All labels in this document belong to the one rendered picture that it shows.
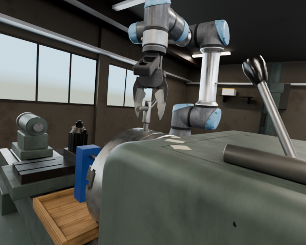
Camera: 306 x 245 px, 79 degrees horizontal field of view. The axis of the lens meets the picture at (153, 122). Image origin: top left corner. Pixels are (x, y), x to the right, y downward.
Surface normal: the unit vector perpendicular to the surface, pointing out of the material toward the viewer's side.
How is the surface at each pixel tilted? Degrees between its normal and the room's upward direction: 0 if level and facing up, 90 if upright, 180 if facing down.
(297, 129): 90
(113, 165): 90
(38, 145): 90
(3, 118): 90
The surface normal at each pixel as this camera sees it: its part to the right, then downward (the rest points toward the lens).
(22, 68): 0.79, 0.14
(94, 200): -0.69, 0.03
